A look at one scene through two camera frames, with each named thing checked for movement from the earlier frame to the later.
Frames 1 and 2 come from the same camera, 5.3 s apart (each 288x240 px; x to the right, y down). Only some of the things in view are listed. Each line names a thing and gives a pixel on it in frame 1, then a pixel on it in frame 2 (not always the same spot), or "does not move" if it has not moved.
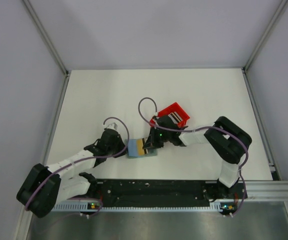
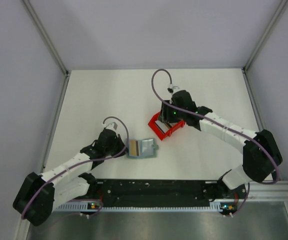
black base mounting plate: (162, 193) does not move
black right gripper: (152, 142) -> (165, 115)
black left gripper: (120, 142) does not move
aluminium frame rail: (270, 190) does not move
